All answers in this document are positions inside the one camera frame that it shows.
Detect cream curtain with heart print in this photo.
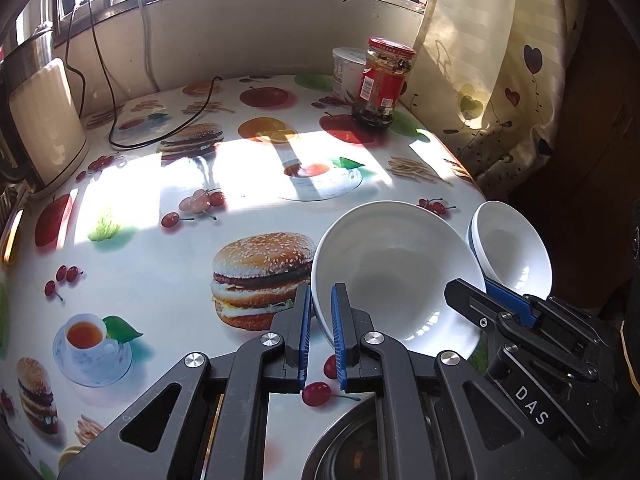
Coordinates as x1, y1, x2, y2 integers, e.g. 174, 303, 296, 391
400, 0, 576, 196

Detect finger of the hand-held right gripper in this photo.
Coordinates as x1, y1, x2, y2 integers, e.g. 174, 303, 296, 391
484, 280, 608, 356
444, 277, 601, 383

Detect large white bowl blue-grey band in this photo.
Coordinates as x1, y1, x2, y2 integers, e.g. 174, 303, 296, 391
310, 201, 488, 361

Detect food print tablecloth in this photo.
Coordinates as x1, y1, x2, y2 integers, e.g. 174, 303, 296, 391
0, 74, 488, 480

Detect white cable on wall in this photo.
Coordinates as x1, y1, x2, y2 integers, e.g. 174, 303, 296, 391
136, 0, 162, 95

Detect long black cable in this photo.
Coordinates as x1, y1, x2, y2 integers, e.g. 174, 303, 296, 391
87, 0, 223, 151

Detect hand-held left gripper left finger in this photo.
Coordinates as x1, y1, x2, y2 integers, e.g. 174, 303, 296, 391
57, 282, 313, 480

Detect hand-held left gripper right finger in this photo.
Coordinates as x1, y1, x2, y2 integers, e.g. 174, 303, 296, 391
330, 281, 583, 480

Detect white plastic tub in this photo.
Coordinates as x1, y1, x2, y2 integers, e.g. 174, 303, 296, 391
332, 47, 371, 103

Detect stainless steel bowl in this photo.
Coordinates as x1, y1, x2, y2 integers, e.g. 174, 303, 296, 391
300, 395, 441, 480

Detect cream and steel electric kettle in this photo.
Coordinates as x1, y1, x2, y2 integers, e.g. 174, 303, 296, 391
0, 25, 91, 196

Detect glass jar with red lid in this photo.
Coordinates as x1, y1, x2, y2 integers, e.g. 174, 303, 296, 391
351, 36, 417, 130

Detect small white bowl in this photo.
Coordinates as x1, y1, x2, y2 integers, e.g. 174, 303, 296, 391
466, 201, 554, 306

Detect dark wooden cabinet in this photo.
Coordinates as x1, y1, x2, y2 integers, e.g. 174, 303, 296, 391
510, 0, 640, 311

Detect thin black kettle cord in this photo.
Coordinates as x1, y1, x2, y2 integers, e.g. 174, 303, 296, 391
64, 7, 88, 113

